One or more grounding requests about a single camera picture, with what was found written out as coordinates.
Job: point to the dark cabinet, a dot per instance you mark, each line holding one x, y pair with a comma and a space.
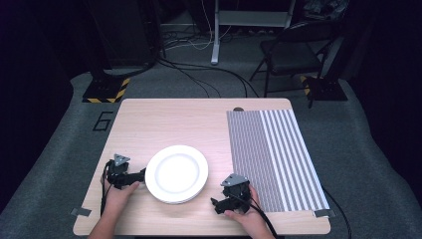
126, 33

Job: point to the brown round table grommet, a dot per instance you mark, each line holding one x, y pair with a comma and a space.
238, 109

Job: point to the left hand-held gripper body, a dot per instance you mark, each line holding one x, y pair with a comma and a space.
117, 172

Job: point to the black stand base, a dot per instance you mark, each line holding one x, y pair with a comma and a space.
326, 89

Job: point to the black base yellow striped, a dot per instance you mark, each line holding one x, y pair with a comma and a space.
106, 89

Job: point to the person's left hand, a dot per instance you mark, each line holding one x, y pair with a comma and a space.
117, 199

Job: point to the black folding chair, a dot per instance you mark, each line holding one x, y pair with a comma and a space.
292, 49

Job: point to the grey striped placemat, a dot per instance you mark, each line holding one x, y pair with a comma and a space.
275, 159

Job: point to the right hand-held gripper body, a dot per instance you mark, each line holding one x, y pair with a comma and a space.
236, 192

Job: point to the grey tape piece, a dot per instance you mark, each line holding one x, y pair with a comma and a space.
324, 213
80, 211

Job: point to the person's right hand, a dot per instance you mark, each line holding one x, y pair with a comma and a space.
252, 215

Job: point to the white metal stand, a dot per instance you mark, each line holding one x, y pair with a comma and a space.
217, 33

